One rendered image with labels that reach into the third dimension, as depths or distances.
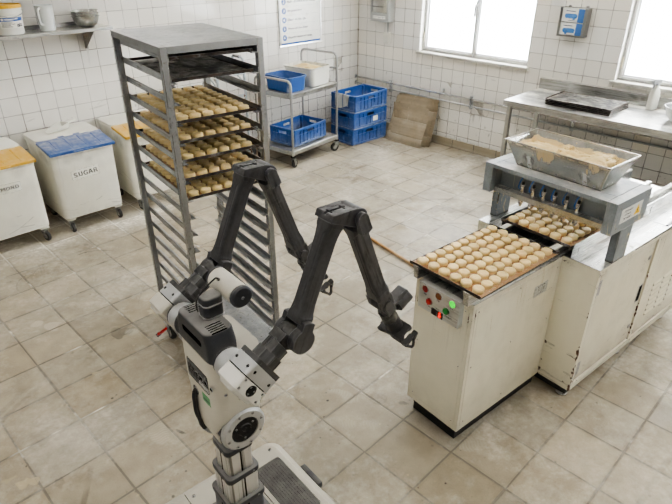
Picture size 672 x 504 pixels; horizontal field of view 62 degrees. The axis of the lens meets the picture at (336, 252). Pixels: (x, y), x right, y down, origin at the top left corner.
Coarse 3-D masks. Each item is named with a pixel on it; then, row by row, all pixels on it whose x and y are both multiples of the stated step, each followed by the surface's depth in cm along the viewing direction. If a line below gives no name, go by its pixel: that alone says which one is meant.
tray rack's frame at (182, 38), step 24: (192, 24) 290; (120, 48) 274; (144, 48) 240; (168, 48) 229; (192, 48) 234; (216, 48) 241; (120, 72) 279; (144, 192) 311; (144, 216) 319; (240, 312) 353; (264, 336) 331
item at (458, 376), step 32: (416, 288) 264; (448, 288) 250; (512, 288) 255; (544, 288) 276; (416, 320) 272; (480, 320) 246; (512, 320) 267; (544, 320) 291; (416, 352) 279; (448, 352) 260; (480, 352) 258; (512, 352) 281; (416, 384) 288; (448, 384) 267; (480, 384) 271; (512, 384) 296; (448, 416) 275; (480, 416) 293
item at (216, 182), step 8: (152, 160) 305; (152, 168) 300; (160, 168) 294; (168, 176) 285; (208, 176) 289; (216, 176) 284; (224, 176) 289; (232, 176) 284; (176, 184) 278; (192, 184) 277; (200, 184) 275; (208, 184) 276; (216, 184) 275; (224, 184) 276; (192, 192) 266; (200, 192) 271; (208, 192) 270
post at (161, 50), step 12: (168, 72) 232; (168, 84) 234; (168, 96) 236; (168, 108) 238; (168, 120) 242; (180, 156) 250; (180, 168) 252; (180, 180) 255; (180, 192) 257; (180, 204) 262; (192, 240) 271; (192, 252) 273; (192, 264) 276
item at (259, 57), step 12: (264, 72) 259; (264, 84) 261; (264, 96) 263; (264, 108) 266; (264, 120) 269; (264, 132) 271; (264, 144) 274; (264, 156) 277; (276, 276) 312; (276, 288) 316; (276, 300) 319; (276, 312) 323
